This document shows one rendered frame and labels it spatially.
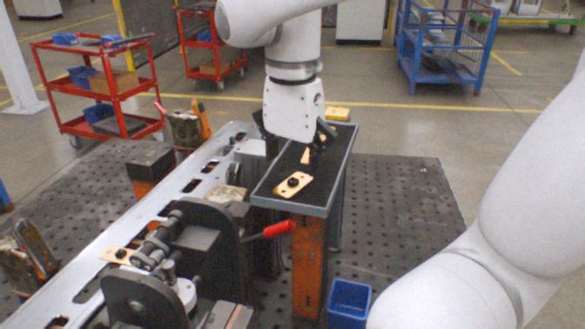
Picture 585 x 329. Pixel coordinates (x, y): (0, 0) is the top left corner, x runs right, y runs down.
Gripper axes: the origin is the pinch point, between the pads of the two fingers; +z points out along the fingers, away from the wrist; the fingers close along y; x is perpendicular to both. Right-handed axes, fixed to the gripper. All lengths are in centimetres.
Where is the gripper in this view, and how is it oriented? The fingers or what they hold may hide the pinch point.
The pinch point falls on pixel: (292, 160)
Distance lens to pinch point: 67.4
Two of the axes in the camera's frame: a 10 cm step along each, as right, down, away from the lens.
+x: -5.7, 4.1, -7.1
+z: 0.0, 8.6, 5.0
